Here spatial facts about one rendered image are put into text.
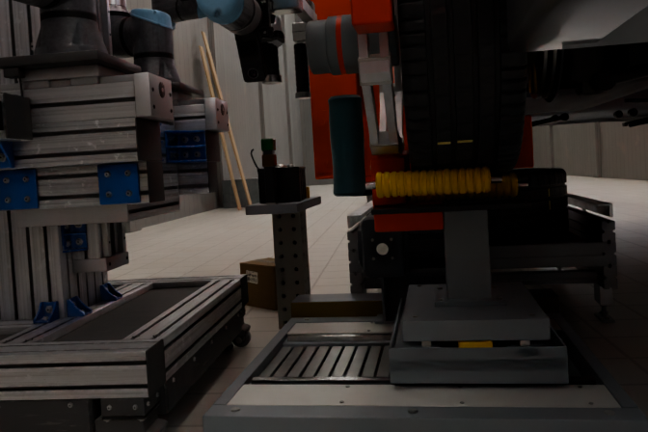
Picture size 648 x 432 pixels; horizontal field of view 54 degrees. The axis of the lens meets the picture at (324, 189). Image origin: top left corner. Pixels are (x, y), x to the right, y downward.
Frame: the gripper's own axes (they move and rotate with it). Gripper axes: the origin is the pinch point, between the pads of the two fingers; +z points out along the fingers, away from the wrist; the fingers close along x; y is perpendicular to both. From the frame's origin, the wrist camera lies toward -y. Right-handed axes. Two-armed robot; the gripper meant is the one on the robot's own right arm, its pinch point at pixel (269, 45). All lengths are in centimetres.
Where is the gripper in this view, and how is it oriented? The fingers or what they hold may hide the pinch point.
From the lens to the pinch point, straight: 142.2
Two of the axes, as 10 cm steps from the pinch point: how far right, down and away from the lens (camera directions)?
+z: 1.7, -0.4, 9.9
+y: -0.5, -10.0, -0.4
